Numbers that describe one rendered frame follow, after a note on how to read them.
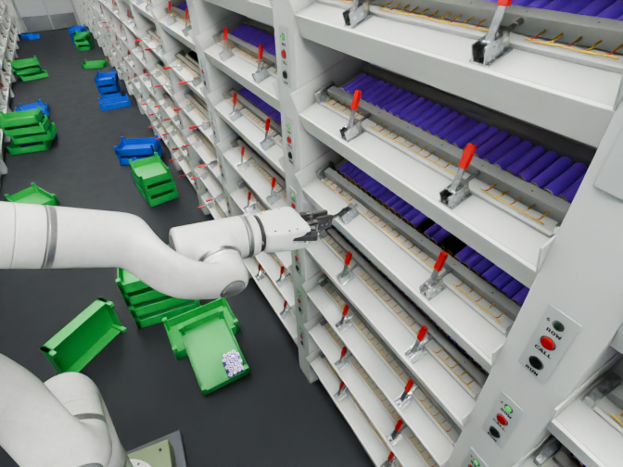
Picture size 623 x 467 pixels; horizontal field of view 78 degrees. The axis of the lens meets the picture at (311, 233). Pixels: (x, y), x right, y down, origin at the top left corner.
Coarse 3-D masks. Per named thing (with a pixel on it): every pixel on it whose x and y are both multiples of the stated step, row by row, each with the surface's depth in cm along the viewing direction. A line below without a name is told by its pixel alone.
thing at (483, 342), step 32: (320, 160) 98; (320, 192) 97; (352, 224) 86; (384, 224) 83; (384, 256) 78; (416, 256) 76; (416, 288) 71; (448, 288) 69; (448, 320) 66; (480, 320) 64; (512, 320) 62; (480, 352) 61
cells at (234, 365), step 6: (228, 354) 161; (234, 354) 161; (222, 360) 159; (228, 360) 159; (234, 360) 160; (240, 360) 160; (228, 366) 158; (234, 366) 158; (240, 366) 159; (228, 372) 161; (234, 372) 157
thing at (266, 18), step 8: (208, 0) 118; (216, 0) 111; (224, 0) 105; (232, 0) 100; (240, 0) 95; (248, 0) 91; (256, 0) 89; (264, 0) 87; (272, 0) 81; (232, 8) 104; (240, 8) 99; (248, 8) 94; (256, 8) 90; (264, 8) 86; (272, 8) 82; (248, 16) 97; (256, 16) 92; (264, 16) 88; (272, 16) 85; (272, 24) 87
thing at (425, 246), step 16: (336, 176) 95; (352, 192) 89; (368, 208) 87; (384, 208) 83; (400, 224) 79; (416, 240) 75; (432, 256) 73; (448, 256) 71; (464, 272) 67; (480, 288) 65; (496, 304) 63; (512, 304) 61
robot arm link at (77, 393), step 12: (72, 372) 81; (48, 384) 78; (60, 384) 77; (72, 384) 78; (84, 384) 80; (60, 396) 75; (72, 396) 76; (84, 396) 77; (96, 396) 80; (72, 408) 74; (84, 408) 75; (96, 408) 77; (108, 420) 86; (120, 444) 86; (120, 456) 85
